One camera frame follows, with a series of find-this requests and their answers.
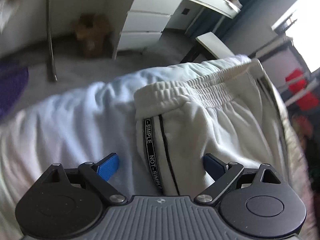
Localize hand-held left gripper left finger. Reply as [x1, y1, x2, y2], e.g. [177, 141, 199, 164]
[37, 153, 128, 205]

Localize brown cardboard box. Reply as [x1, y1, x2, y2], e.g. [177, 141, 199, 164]
[72, 12, 111, 58]

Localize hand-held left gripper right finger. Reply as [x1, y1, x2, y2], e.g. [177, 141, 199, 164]
[194, 154, 287, 205]

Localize window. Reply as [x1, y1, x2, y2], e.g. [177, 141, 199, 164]
[271, 0, 320, 56]

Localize white bed sheet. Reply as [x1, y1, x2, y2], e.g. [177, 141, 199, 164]
[0, 62, 318, 240]

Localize white drawer unit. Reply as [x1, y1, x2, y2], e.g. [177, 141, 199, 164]
[112, 0, 182, 60]

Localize purple cloth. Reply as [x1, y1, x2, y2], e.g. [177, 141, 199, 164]
[0, 64, 29, 116]

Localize white pants with striped band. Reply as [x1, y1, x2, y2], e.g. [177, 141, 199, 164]
[134, 54, 288, 197]

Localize blue curtain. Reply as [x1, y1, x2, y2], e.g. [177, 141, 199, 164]
[217, 0, 309, 48]

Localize metal pole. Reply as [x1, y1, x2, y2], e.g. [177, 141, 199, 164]
[46, 0, 58, 82]

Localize white stool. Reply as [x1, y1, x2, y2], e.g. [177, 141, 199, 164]
[179, 32, 235, 65]

